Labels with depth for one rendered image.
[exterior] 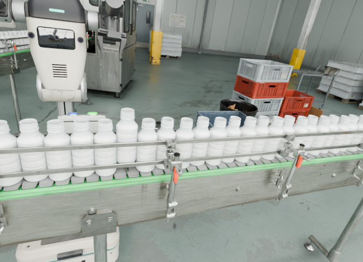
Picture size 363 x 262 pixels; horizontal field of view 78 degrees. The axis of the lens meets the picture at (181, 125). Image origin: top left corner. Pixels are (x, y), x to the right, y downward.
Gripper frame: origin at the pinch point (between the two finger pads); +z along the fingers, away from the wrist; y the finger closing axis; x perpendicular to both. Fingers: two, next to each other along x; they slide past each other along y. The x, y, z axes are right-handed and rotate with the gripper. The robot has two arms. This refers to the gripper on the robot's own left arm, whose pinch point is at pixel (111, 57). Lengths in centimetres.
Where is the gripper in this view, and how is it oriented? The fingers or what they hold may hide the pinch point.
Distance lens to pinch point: 94.5
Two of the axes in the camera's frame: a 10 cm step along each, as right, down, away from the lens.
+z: -0.2, 10.0, -0.6
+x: -3.8, 0.5, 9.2
